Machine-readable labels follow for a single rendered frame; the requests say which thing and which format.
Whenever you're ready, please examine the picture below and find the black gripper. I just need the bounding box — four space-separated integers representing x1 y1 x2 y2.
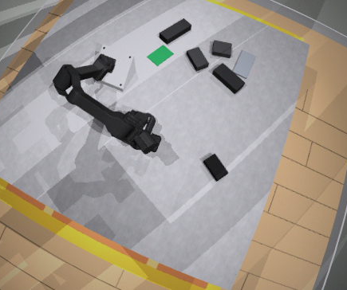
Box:
151 133 161 152

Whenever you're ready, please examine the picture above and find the dark grey switch panel with green rocker switches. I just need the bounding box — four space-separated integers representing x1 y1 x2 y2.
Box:
130 112 156 150

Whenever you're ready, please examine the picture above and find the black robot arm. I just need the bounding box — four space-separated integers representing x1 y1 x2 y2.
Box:
53 54 158 154

